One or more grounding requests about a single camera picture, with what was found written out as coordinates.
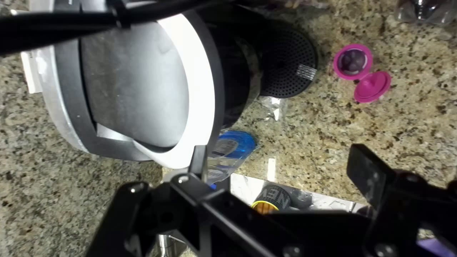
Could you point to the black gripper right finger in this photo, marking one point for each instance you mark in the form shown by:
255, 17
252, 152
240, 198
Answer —
402, 202

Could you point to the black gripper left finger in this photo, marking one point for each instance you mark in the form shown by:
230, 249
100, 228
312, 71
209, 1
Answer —
212, 221

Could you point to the black coffee maker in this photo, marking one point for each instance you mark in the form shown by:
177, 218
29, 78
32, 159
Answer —
163, 89

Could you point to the pink reusable coffee pod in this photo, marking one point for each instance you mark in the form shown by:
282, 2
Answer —
355, 61

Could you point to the dish tray with utensils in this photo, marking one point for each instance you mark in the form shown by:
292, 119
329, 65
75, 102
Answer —
270, 197

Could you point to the blue lid clear container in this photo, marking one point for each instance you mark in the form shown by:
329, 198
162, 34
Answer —
230, 151

